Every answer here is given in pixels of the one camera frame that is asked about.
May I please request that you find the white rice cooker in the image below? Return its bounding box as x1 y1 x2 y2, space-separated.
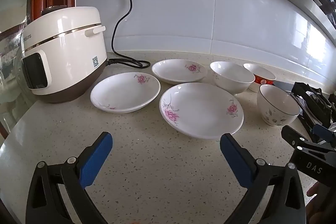
20 5 108 104

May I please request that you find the glass door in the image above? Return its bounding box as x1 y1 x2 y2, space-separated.
0 0 37 135

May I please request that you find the plain white bowl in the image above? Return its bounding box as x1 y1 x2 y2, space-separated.
209 61 256 95

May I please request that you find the small white floral plate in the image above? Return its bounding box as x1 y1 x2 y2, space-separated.
90 72 161 113
152 59 208 84

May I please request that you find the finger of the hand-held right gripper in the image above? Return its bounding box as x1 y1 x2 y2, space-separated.
312 123 336 147
281 125 314 151

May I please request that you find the red banded white bowl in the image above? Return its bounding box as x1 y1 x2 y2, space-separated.
243 63 277 93

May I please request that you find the large white floral plate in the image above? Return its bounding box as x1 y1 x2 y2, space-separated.
159 82 244 140

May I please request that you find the black gas stove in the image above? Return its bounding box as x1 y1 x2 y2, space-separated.
273 81 336 143

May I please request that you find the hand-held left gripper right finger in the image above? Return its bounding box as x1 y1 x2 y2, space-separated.
220 133 306 224

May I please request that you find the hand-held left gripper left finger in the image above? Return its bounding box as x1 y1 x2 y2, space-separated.
26 132 113 224

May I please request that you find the person's right hand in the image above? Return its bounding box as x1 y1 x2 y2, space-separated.
306 182 336 224

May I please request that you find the dark rimmed floral bowl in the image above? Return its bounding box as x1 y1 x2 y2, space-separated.
257 84 301 127

